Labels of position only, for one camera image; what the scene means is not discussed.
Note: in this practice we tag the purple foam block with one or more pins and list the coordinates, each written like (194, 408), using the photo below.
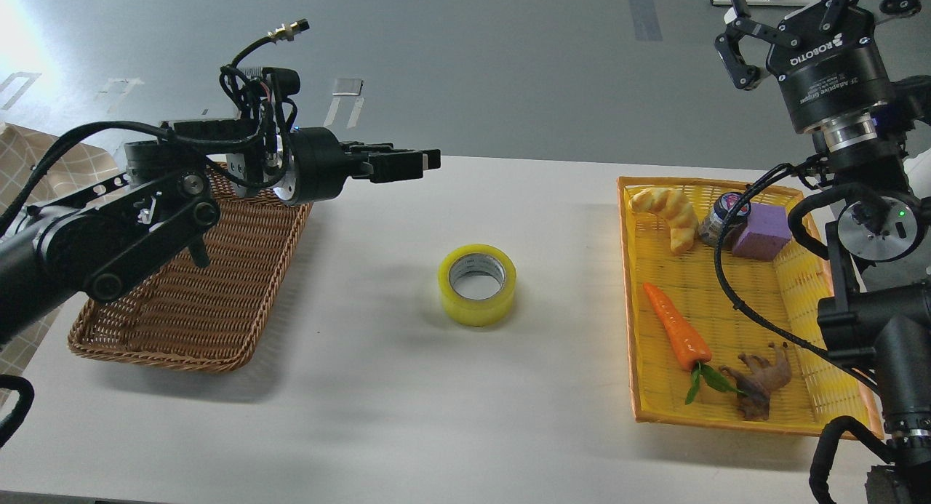
(765, 234)

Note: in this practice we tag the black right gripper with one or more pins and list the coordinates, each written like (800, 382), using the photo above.
(836, 69)

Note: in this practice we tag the yellow tape roll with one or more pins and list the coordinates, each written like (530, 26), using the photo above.
(476, 260)

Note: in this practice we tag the toy croissant bread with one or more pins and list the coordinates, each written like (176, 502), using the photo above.
(673, 207)

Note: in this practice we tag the brown wicker basket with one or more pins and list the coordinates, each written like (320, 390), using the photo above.
(202, 319)

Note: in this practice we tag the orange toy carrot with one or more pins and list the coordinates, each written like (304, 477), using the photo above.
(691, 351)

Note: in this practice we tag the small dark jar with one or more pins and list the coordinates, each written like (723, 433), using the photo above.
(712, 226)

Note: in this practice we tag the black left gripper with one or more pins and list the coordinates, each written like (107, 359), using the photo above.
(318, 166)

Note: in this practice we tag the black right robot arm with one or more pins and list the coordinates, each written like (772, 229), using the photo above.
(862, 211)

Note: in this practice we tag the yellow plastic basket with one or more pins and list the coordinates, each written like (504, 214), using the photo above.
(786, 291)

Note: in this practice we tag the person in white clothing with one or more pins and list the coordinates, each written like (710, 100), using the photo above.
(917, 170)

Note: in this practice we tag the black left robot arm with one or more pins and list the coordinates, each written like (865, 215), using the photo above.
(105, 239)

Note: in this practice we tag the beige checkered cloth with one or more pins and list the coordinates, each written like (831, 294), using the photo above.
(83, 165)

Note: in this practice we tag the brown ginger root toy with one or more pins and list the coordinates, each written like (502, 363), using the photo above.
(765, 377)

